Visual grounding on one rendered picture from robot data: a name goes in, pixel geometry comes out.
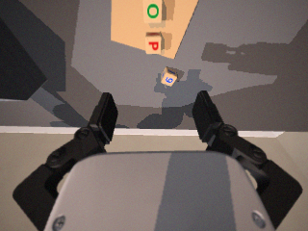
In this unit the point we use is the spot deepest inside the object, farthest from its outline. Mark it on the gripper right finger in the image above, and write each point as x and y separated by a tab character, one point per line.
277	189

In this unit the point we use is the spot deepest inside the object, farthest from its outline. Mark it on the orange flat mat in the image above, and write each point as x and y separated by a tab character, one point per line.
128	25

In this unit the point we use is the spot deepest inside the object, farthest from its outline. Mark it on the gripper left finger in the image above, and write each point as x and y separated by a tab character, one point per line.
36	195

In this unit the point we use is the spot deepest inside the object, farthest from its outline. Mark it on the wooden letter block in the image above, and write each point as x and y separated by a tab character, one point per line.
153	11
153	42
168	76

